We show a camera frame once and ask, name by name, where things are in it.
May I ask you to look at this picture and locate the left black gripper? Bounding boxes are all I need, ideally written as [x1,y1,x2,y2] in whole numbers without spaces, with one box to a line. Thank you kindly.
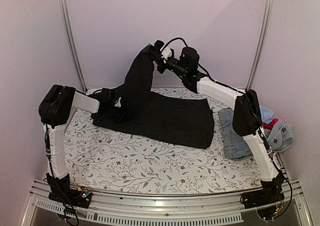
[105,103,136,123]

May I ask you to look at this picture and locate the black pinstriped shirt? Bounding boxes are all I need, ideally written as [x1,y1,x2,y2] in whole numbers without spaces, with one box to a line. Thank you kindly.
[89,51,215,149]

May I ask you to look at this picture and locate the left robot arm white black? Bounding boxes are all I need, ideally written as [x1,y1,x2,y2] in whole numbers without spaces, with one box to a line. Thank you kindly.
[39,84,142,203]

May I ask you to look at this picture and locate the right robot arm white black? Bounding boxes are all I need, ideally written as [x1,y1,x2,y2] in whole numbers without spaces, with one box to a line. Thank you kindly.
[142,40,286,204]

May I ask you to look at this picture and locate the floral patterned table mat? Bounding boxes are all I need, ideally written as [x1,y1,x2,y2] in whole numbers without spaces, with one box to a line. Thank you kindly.
[60,97,267,195]

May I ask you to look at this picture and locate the light blue denim jeans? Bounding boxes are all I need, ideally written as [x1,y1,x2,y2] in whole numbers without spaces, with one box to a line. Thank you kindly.
[217,107,253,161]

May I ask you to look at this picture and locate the light blue shirt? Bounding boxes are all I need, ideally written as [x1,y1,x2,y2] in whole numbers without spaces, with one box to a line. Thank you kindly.
[259,105,274,124]

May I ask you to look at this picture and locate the red garment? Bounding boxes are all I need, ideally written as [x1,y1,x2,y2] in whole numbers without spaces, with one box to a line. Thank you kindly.
[262,118,279,131]

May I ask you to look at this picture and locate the light denim jacket with buttons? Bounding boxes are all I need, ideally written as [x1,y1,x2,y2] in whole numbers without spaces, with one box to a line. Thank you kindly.
[264,119,294,153]

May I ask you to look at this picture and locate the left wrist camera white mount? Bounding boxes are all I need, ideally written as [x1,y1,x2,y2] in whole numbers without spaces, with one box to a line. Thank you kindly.
[114,96,122,108]

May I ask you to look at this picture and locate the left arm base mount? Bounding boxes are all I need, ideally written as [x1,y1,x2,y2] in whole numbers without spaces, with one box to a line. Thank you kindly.
[48,187,93,209]

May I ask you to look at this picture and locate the front aluminium rail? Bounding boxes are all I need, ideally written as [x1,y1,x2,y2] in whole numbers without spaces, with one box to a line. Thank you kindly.
[21,182,313,226]

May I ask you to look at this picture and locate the left aluminium frame post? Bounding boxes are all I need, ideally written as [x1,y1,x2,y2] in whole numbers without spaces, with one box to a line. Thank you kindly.
[58,0,88,92]

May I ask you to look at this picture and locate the aluminium frame post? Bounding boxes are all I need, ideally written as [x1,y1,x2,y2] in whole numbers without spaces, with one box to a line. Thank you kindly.
[58,0,88,92]
[245,0,274,91]

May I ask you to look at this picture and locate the right aluminium frame post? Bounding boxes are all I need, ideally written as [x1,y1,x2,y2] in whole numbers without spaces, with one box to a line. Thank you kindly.
[245,0,274,91]

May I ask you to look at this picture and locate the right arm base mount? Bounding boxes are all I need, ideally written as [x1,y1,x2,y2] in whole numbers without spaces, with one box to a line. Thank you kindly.
[239,187,285,221]

